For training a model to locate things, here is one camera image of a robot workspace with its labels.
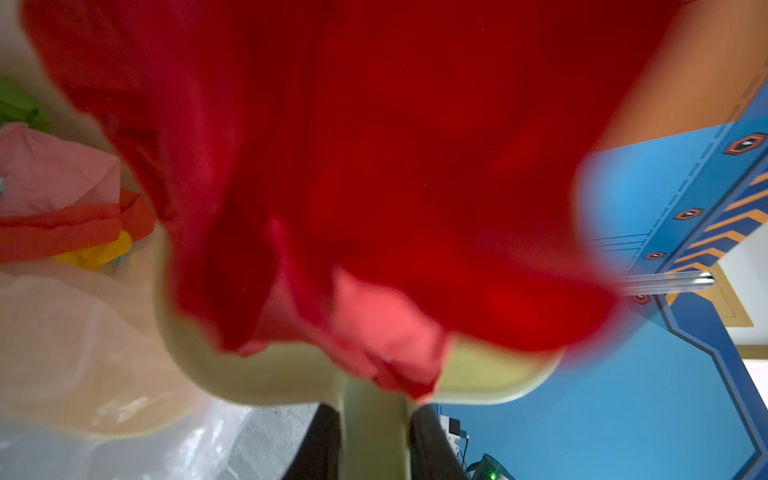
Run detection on large pink paper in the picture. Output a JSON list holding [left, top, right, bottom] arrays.
[[1, 123, 121, 217]]

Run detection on green dustpan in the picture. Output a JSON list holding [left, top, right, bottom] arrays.
[[152, 227, 565, 480]]

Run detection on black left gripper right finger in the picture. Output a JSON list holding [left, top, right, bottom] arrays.
[[409, 406, 468, 480]]

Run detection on green paper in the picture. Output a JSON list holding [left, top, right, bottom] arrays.
[[0, 77, 52, 133]]

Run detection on large red paper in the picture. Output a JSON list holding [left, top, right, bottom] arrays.
[[21, 1, 681, 401]]

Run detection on aluminium corner post right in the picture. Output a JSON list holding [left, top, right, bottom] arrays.
[[613, 271, 716, 296]]

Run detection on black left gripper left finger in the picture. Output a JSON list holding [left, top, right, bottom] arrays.
[[282, 404, 341, 480]]

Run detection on clear plastic bin liner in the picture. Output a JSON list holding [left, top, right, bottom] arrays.
[[0, 0, 253, 480]]

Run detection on yellow paper ball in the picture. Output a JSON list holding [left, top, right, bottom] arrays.
[[52, 230, 133, 271]]

